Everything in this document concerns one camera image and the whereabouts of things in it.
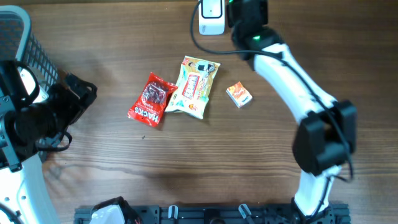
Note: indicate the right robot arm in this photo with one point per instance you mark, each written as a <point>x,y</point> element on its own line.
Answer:
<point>326,136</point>

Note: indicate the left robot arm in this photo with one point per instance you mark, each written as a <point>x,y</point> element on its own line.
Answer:
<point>24,195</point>

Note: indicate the small orange box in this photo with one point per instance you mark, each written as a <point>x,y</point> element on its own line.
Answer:
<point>239,94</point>

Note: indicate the red Hacks candy bag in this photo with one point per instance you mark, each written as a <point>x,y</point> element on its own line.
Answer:
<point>151,104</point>

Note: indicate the yellow snack bag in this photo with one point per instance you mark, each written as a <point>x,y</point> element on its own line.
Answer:
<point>193,87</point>

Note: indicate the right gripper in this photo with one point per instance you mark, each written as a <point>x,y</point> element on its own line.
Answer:
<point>263,10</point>

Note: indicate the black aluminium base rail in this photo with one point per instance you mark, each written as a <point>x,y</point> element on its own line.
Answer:
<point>266,214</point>

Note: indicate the white barcode scanner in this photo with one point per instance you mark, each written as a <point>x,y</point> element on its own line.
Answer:
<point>211,17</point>

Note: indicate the dark grey mesh basket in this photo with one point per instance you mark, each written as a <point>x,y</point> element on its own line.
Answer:
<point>34,59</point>

